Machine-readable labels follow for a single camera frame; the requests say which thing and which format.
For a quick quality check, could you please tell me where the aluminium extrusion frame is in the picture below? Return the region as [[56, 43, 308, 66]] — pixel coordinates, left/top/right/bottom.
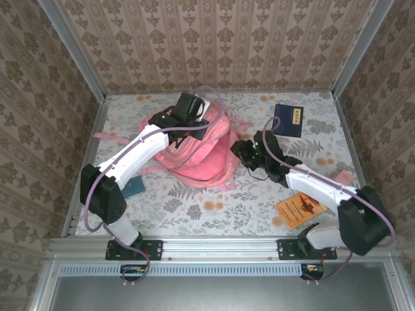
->
[[29, 0, 415, 311]]

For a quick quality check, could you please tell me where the dark blue book yellow label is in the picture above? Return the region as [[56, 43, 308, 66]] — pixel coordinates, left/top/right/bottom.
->
[[273, 103, 305, 139]]

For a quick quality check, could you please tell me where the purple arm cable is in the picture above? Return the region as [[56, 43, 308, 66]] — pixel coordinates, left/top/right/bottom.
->
[[261, 116, 397, 286], [84, 86, 226, 288]]

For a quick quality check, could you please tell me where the slotted grey cable duct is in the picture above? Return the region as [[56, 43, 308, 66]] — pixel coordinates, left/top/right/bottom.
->
[[60, 262, 325, 277]]

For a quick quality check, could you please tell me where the grey metal sheet panel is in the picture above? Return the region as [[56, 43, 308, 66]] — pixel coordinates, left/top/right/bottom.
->
[[48, 262, 401, 311]]

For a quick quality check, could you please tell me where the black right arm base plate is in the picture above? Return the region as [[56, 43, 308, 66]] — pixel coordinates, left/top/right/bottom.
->
[[277, 238, 338, 261]]

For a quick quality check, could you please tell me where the pink student backpack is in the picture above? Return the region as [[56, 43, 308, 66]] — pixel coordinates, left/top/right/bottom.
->
[[93, 102, 257, 192]]

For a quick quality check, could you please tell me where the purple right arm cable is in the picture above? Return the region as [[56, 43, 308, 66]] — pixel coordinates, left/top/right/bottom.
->
[[261, 116, 397, 286]]

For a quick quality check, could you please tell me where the blue book gold emblem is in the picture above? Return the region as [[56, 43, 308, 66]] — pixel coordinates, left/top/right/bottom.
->
[[121, 176, 147, 200]]

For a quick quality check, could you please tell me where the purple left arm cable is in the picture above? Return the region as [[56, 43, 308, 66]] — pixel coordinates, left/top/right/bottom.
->
[[84, 86, 226, 288]]

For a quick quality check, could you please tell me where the orange paperback book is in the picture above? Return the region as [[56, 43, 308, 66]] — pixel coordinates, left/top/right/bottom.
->
[[274, 191, 327, 231]]

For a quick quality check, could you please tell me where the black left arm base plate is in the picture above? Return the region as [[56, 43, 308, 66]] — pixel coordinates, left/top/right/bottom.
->
[[105, 238, 163, 261]]

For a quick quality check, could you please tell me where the floral tablecloth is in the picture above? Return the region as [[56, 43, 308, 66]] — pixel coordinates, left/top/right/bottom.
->
[[75, 91, 366, 236]]

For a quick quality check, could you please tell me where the small pink pad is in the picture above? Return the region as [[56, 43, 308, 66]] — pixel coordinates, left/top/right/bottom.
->
[[335, 170, 355, 185]]

